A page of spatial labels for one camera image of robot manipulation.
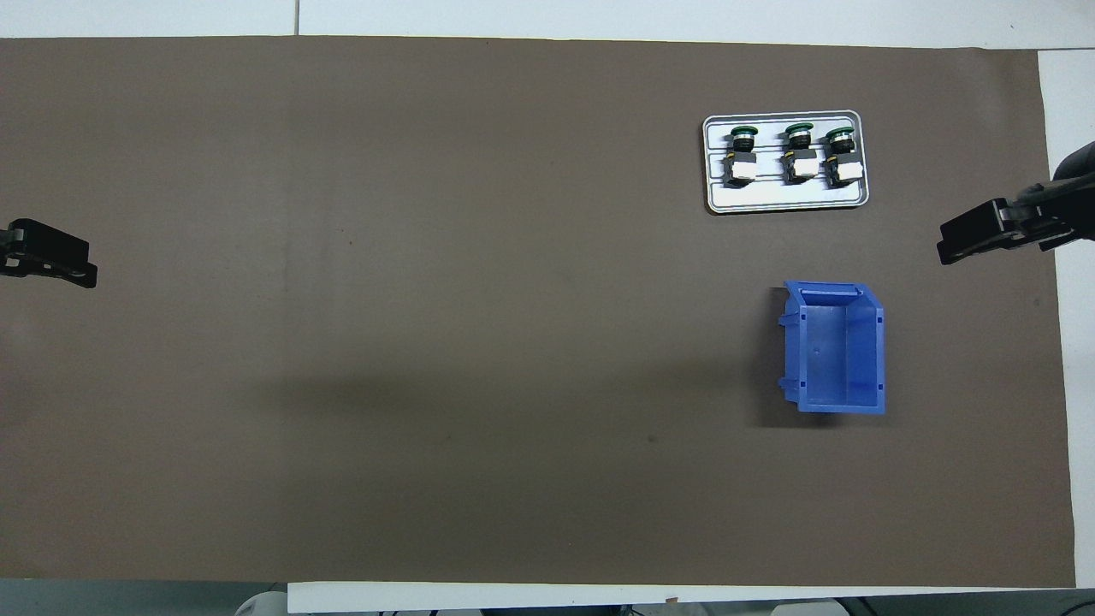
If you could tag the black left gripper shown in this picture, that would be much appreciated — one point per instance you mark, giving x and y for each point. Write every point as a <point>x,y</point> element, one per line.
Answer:
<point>4,248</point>

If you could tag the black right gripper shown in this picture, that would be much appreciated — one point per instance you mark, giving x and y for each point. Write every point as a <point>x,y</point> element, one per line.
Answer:
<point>1074,201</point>

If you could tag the green push button switch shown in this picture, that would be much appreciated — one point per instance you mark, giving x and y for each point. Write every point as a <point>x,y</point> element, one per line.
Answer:
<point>800,167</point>
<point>843,171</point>
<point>742,171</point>

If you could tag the blue plastic storage bin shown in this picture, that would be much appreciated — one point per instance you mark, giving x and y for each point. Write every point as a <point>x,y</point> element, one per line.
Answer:
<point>843,359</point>

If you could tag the silver metal tray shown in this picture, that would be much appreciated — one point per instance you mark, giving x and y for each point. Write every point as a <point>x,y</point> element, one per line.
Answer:
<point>770,197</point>

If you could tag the brown paper table mat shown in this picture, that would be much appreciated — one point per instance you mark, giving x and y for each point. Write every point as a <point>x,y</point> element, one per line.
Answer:
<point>513,171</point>

